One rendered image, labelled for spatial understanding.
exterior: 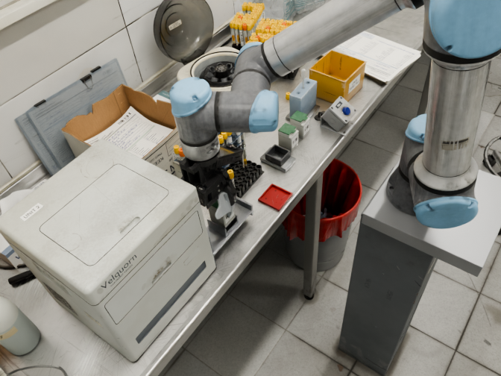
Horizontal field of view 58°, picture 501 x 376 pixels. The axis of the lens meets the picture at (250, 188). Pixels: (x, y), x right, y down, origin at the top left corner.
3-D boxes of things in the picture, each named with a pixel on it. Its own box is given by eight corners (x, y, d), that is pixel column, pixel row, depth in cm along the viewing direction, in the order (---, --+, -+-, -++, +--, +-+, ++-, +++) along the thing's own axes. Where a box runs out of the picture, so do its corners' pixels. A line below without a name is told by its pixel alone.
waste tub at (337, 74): (342, 108, 146) (344, 82, 138) (307, 94, 152) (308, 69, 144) (363, 87, 152) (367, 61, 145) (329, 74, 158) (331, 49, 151)
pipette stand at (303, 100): (304, 126, 141) (305, 100, 134) (285, 118, 144) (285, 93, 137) (320, 108, 146) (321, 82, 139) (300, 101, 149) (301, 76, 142)
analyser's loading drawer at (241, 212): (203, 272, 106) (199, 259, 103) (182, 259, 109) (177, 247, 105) (253, 214, 117) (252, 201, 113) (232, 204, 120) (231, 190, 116)
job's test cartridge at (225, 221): (225, 228, 109) (222, 212, 104) (210, 219, 111) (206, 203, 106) (235, 217, 111) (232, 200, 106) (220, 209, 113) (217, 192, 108)
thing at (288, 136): (291, 152, 134) (291, 135, 129) (278, 147, 136) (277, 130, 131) (298, 145, 136) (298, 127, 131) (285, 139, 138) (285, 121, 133)
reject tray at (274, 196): (279, 211, 119) (279, 209, 119) (258, 201, 122) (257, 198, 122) (292, 195, 123) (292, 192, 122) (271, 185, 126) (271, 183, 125)
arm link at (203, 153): (195, 116, 92) (227, 130, 88) (199, 133, 95) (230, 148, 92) (171, 138, 88) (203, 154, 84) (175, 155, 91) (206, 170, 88)
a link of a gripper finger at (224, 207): (215, 230, 104) (203, 201, 98) (231, 212, 107) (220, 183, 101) (226, 233, 103) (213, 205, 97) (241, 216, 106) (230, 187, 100)
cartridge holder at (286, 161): (285, 173, 128) (285, 164, 126) (259, 160, 132) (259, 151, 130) (296, 161, 131) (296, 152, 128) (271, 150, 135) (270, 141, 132)
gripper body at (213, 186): (183, 197, 99) (171, 158, 90) (207, 173, 104) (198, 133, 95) (209, 212, 96) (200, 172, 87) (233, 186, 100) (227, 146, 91)
